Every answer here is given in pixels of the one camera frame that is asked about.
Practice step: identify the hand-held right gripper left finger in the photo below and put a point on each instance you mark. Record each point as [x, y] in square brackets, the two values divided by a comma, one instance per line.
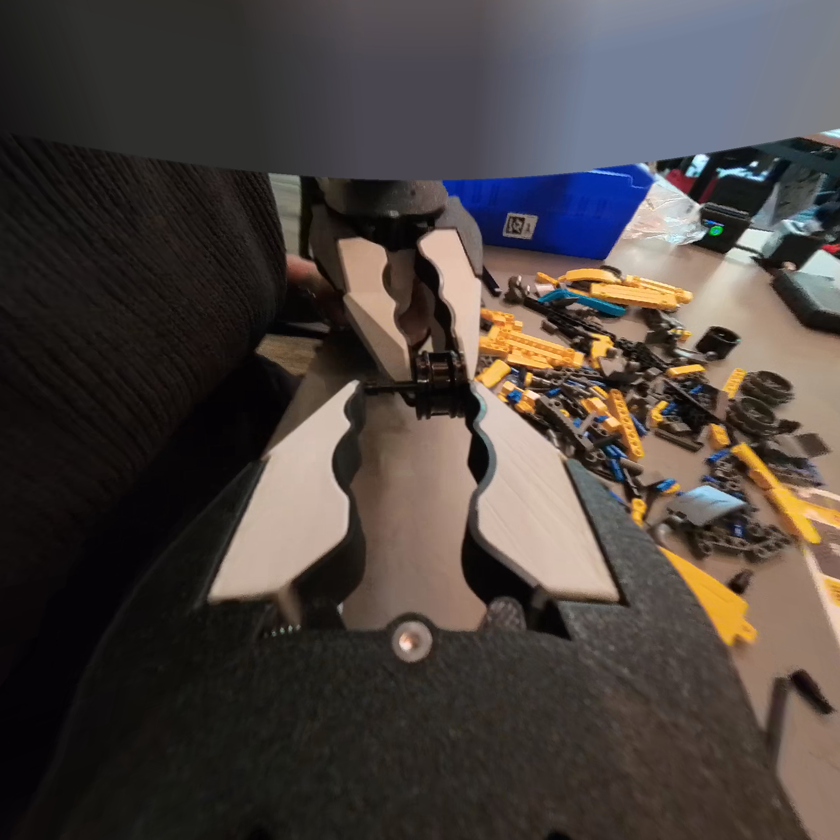
[289, 518]

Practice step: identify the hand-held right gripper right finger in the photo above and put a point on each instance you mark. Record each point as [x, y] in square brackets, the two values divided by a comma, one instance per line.
[544, 518]

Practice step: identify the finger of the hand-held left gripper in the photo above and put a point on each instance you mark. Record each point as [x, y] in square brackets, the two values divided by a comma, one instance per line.
[456, 282]
[367, 289]

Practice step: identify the black toy axle pin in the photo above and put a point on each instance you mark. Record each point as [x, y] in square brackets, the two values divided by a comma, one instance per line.
[387, 388]

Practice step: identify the person's left hand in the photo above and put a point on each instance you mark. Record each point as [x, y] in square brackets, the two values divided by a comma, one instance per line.
[417, 321]

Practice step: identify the yellow toy beam assembly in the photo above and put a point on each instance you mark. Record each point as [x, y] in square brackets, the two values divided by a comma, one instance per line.
[525, 344]

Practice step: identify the blue curved toy beam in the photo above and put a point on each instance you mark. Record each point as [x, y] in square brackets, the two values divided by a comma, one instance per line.
[577, 302]

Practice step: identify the blue plastic bin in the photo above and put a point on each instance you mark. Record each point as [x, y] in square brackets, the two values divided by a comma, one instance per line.
[558, 210]

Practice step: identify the pile of toy building pieces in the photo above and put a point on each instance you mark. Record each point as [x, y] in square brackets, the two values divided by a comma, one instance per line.
[617, 407]

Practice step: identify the grey toy panel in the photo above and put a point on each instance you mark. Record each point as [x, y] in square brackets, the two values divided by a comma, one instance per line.
[709, 502]

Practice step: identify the yellow toy panel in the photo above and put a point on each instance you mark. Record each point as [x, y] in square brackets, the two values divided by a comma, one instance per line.
[709, 590]

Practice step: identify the clear plastic bag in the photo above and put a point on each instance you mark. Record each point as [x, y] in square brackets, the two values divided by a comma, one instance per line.
[663, 210]

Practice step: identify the black toy tyre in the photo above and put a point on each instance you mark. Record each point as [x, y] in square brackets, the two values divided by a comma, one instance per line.
[766, 387]
[754, 417]

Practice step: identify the black toy wheel rim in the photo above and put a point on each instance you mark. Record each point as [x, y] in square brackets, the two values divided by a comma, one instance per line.
[718, 341]

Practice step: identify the person's black knit sweater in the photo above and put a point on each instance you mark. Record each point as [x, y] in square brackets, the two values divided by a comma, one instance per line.
[98, 328]

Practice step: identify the black device with green light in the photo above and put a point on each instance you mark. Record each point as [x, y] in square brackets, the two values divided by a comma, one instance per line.
[722, 226]

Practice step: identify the yellow printed sticker sheet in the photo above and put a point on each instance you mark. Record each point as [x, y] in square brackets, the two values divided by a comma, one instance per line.
[827, 558]

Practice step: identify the black T-shaped toy piece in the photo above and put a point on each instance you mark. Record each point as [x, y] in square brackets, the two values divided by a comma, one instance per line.
[794, 702]

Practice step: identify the black case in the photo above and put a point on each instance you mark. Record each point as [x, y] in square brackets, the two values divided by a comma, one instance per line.
[810, 298]

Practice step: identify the long yellow toy frame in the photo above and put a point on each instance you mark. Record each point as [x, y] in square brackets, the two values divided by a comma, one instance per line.
[630, 289]

